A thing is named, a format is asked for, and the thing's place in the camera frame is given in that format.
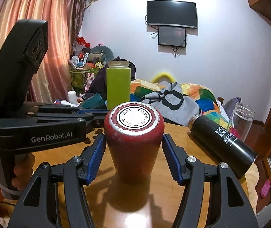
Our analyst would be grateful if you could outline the red thermos cup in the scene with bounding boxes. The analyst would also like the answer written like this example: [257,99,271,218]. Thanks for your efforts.
[104,101,165,183]

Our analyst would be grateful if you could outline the person's left hand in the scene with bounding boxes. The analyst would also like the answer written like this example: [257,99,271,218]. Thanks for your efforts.
[12,153,36,191]

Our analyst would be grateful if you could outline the white plastic bottle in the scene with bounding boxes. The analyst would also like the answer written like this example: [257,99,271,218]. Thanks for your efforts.
[67,90,78,105]

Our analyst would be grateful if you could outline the dark purple jacket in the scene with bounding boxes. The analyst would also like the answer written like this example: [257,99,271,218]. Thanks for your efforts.
[85,57,136,101]

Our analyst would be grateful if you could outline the pink bunny toy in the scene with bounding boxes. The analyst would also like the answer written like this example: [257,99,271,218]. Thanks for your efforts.
[84,73,95,93]

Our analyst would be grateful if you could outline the green storage basket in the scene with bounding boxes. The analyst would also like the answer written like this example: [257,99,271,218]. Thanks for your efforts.
[70,68,100,89]

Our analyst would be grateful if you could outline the green tall bottle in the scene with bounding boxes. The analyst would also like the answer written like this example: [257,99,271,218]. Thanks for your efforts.
[106,61,131,110]

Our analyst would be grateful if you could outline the black thermos bottle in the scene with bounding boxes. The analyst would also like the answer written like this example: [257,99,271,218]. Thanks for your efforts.
[188,114,258,179]

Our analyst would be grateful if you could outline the yellow curved pillow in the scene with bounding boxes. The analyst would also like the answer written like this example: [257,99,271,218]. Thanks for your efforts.
[151,72,176,83]

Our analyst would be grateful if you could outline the grey neck pillow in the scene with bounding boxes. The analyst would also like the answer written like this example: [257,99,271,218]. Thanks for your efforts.
[88,46,114,64]

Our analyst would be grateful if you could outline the grey printed cloth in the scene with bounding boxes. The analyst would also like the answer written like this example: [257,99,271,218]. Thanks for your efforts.
[142,82,201,127]

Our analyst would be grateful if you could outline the clear glass jar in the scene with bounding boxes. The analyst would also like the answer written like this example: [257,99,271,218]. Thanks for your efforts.
[228,102,255,142]

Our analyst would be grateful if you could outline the pink striped curtain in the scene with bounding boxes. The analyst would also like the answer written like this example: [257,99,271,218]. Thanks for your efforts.
[0,0,87,103]

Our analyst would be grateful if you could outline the colourful patchwork blanket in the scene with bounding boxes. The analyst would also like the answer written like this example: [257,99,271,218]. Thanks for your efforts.
[131,79,229,128]

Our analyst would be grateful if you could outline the small wall monitor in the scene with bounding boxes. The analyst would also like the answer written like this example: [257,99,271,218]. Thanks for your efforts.
[158,26,187,48]

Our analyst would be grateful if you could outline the wall-mounted black television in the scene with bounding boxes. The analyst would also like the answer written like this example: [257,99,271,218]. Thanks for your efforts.
[146,0,198,29]

